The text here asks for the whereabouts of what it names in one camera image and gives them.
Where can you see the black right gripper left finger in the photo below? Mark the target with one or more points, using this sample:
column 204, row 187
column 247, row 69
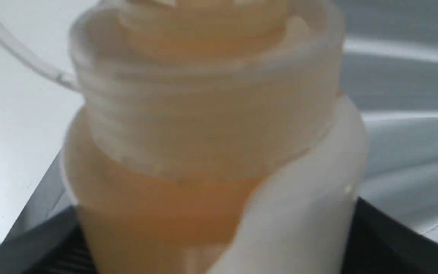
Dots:
column 56, row 246

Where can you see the translucent squeeze bottle amber liquid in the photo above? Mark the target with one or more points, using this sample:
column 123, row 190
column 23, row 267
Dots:
column 214, row 136

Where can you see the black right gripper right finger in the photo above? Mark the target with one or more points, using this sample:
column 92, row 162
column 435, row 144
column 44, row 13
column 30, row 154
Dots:
column 377, row 244

